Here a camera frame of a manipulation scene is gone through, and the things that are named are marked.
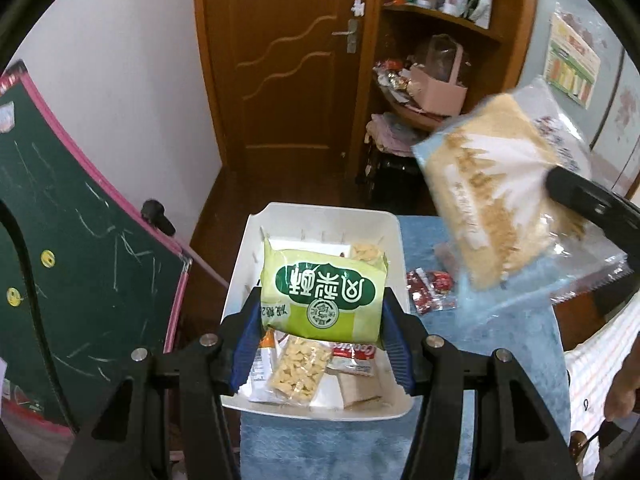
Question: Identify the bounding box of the orange oat snack packet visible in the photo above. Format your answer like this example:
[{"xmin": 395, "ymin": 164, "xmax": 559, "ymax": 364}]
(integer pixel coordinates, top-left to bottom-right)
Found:
[{"xmin": 249, "ymin": 330, "xmax": 281, "ymax": 403}]

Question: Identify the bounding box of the clear bag of puffed snacks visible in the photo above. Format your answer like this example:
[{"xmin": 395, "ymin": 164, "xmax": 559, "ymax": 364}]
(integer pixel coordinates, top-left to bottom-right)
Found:
[{"xmin": 267, "ymin": 336, "xmax": 335, "ymax": 407}]

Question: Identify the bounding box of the pink folded cloth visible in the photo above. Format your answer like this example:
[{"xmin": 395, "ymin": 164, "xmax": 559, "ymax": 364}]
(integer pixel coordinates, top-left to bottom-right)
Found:
[{"xmin": 365, "ymin": 112, "xmax": 426, "ymax": 156}]

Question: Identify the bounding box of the white patterned mug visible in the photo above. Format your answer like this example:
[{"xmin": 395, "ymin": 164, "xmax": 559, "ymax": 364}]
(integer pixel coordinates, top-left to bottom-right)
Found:
[{"xmin": 462, "ymin": 0, "xmax": 495, "ymax": 28}]

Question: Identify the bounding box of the black cable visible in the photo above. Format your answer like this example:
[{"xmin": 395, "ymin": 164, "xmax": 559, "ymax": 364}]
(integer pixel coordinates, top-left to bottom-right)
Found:
[{"xmin": 0, "ymin": 199, "xmax": 81, "ymax": 436}]

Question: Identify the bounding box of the yellow chip snack packet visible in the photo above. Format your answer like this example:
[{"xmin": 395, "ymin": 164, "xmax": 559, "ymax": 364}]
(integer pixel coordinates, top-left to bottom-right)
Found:
[{"xmin": 349, "ymin": 242, "xmax": 387, "ymax": 266}]

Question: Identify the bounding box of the metal door handle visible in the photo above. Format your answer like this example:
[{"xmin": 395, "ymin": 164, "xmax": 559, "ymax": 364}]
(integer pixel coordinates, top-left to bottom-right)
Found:
[{"xmin": 332, "ymin": 17, "xmax": 360, "ymax": 54}]

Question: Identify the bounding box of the wooden corner shelf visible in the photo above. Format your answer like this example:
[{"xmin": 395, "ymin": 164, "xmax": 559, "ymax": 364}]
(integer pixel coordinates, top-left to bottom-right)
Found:
[{"xmin": 347, "ymin": 0, "xmax": 541, "ymax": 201}]

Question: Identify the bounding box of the brown wooden door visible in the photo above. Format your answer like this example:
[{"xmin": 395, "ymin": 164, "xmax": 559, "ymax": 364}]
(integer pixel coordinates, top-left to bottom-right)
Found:
[{"xmin": 191, "ymin": 0, "xmax": 386, "ymax": 171}]

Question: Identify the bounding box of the green chalkboard with pink frame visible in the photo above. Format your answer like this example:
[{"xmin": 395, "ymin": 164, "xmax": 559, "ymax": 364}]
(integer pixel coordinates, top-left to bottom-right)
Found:
[{"xmin": 0, "ymin": 59, "xmax": 232, "ymax": 433}]

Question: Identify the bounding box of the white plastic bin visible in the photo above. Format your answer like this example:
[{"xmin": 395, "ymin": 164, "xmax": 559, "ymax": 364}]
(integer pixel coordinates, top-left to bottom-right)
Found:
[{"xmin": 220, "ymin": 202, "xmax": 413, "ymax": 422}]

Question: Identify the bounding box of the blue tablecloth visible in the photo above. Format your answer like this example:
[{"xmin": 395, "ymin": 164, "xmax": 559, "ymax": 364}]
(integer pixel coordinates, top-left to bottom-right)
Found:
[{"xmin": 239, "ymin": 214, "xmax": 573, "ymax": 480}]

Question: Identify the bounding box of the floral wall picture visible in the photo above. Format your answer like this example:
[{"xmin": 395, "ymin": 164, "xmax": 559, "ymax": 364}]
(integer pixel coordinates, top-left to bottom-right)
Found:
[{"xmin": 597, "ymin": 50, "xmax": 640, "ymax": 151}]

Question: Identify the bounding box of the clear red candy wrapper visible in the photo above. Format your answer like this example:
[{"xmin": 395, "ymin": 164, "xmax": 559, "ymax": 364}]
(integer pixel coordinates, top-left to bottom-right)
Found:
[{"xmin": 425, "ymin": 292, "xmax": 458, "ymax": 315}]

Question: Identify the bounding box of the pink gift basket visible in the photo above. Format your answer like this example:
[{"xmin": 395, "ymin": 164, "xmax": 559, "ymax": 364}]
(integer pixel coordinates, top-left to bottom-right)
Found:
[{"xmin": 407, "ymin": 34, "xmax": 473, "ymax": 116}]

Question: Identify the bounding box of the green snack packet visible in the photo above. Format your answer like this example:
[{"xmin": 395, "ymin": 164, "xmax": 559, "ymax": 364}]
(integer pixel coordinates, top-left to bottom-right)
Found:
[{"xmin": 260, "ymin": 239, "xmax": 390, "ymax": 352}]

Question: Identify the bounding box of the red white cookie packet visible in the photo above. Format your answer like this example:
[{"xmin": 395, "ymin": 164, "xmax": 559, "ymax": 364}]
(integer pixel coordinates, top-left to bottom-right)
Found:
[{"xmin": 327, "ymin": 342, "xmax": 378, "ymax": 377}]

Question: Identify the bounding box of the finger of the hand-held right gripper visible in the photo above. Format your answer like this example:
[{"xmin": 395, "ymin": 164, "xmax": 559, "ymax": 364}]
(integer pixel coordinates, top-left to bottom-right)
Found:
[{"xmin": 545, "ymin": 166, "xmax": 640, "ymax": 246}]

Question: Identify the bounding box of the brown block snack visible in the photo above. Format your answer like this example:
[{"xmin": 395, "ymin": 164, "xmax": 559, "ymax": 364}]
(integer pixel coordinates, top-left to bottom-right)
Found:
[{"xmin": 336, "ymin": 372, "xmax": 385, "ymax": 409}]

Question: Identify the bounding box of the large yellow crumbly snack bag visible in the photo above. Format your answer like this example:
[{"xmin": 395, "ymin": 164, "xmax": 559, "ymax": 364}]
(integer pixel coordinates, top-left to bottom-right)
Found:
[{"xmin": 411, "ymin": 76, "xmax": 632, "ymax": 331}]

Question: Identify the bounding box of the black suitcase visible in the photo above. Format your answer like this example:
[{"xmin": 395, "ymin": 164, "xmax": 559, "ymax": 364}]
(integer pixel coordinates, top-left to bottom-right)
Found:
[{"xmin": 357, "ymin": 147, "xmax": 431, "ymax": 206}]

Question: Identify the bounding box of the colourful wall poster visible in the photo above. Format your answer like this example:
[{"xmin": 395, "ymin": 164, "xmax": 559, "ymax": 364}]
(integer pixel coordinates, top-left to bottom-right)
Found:
[{"xmin": 545, "ymin": 2, "xmax": 603, "ymax": 108}]

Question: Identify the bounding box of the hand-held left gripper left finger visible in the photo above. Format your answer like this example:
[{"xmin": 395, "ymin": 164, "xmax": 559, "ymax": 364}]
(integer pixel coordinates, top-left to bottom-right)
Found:
[{"xmin": 59, "ymin": 297, "xmax": 266, "ymax": 480}]

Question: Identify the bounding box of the dark red date packet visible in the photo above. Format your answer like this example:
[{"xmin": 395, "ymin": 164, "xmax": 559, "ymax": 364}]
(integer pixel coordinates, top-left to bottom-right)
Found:
[{"xmin": 406, "ymin": 270, "xmax": 435, "ymax": 315}]

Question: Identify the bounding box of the white patterned cloth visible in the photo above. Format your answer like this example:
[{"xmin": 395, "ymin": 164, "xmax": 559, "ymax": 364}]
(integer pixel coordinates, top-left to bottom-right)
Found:
[{"xmin": 564, "ymin": 305, "xmax": 640, "ymax": 476}]

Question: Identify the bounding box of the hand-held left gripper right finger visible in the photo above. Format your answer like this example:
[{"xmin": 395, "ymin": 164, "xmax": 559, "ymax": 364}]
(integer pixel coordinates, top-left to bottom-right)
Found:
[{"xmin": 382, "ymin": 292, "xmax": 581, "ymax": 480}]

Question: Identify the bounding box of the person's right forearm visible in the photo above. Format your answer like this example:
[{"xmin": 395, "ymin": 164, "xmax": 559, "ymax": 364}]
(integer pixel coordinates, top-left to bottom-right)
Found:
[{"xmin": 602, "ymin": 354, "xmax": 640, "ymax": 422}]

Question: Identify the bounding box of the pile of shiny candy wrappers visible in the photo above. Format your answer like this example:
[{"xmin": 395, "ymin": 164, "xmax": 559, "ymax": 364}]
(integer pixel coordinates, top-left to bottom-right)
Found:
[{"xmin": 374, "ymin": 59, "xmax": 416, "ymax": 108}]

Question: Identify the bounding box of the black chalkboard knob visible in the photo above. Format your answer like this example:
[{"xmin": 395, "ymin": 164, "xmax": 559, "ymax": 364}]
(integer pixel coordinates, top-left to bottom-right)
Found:
[{"xmin": 141, "ymin": 199, "xmax": 177, "ymax": 237}]

